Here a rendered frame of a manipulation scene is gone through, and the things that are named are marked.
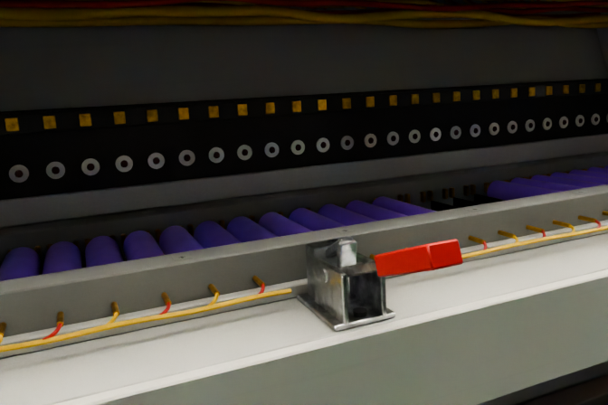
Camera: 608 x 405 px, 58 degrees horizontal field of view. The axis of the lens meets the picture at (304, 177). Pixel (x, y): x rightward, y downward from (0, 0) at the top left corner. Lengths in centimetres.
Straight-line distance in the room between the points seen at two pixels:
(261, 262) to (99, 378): 9
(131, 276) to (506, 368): 17
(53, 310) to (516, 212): 24
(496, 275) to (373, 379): 9
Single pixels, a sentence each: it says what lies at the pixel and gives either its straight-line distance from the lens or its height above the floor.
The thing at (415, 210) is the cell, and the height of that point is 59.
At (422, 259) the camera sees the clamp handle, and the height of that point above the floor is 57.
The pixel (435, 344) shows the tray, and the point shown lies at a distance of 24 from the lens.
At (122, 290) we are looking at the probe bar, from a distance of 24.
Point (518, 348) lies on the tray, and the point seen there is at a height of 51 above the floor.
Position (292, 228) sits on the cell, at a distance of 31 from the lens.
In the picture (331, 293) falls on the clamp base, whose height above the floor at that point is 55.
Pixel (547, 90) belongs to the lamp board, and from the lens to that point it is 54.
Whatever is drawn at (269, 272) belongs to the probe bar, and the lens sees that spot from 26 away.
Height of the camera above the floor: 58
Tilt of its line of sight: 7 degrees up
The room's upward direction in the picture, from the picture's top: 10 degrees counter-clockwise
